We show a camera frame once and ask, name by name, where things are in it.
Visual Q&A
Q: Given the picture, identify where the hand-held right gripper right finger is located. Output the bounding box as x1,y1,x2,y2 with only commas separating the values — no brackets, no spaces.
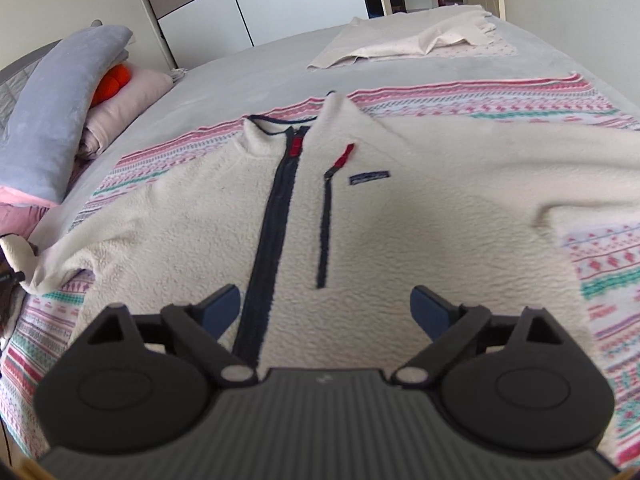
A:
390,285,563,388

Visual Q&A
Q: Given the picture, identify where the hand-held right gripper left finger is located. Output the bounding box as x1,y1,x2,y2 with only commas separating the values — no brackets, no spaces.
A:
87,284,258,388

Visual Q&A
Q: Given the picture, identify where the cream fleece jacket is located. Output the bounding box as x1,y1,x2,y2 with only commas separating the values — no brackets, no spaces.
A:
20,92,640,466

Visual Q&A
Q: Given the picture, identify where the pink patterned blanket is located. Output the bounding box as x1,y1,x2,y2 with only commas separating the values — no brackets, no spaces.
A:
0,72,640,471

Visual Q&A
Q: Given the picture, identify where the pale pink pillow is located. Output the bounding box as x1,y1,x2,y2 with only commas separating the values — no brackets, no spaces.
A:
77,67,176,161

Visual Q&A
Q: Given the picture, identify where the bed with grey sheet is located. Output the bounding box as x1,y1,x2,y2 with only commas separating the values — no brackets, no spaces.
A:
30,4,640,241

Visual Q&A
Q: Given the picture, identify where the grey folded blanket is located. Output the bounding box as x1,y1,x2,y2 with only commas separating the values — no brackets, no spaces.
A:
0,20,135,206

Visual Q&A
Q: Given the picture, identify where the pink dotted cloth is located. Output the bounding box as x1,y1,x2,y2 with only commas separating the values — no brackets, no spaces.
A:
427,40,521,59

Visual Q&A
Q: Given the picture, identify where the beige blanket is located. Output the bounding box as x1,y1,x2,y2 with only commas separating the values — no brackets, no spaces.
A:
306,4,501,72

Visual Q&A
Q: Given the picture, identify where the grey quilted headboard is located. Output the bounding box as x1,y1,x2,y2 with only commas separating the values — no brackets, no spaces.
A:
0,57,41,128

